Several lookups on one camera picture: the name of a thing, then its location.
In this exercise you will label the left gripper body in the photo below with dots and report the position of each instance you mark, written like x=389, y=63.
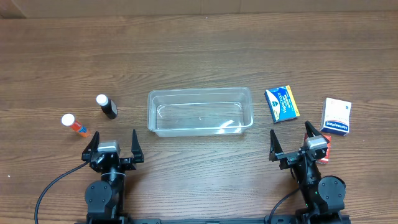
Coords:
x=112, y=160

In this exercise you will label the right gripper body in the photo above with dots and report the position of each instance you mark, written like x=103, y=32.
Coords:
x=294, y=156

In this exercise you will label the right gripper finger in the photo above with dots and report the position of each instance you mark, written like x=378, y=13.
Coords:
x=276, y=151
x=311, y=130

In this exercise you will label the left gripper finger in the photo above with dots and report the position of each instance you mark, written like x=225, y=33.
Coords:
x=138, y=156
x=91, y=148

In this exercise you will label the red Panadol box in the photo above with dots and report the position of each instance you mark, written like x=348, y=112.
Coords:
x=318, y=148

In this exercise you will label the white blue Hansaplast box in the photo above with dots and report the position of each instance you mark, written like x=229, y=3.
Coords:
x=335, y=116

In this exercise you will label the blue yellow VapoDrops box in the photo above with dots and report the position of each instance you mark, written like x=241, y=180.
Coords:
x=282, y=103

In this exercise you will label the orange bottle white cap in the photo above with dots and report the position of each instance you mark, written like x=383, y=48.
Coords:
x=70, y=121

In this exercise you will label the black bottle white cap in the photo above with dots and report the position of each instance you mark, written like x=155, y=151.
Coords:
x=107, y=105

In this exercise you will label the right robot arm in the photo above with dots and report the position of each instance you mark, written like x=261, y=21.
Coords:
x=323, y=196

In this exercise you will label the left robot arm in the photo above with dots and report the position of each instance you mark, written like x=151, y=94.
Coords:
x=105, y=197

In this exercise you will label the clear plastic container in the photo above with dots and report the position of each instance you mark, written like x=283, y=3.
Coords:
x=199, y=112

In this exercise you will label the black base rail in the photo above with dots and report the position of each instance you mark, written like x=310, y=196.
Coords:
x=211, y=221

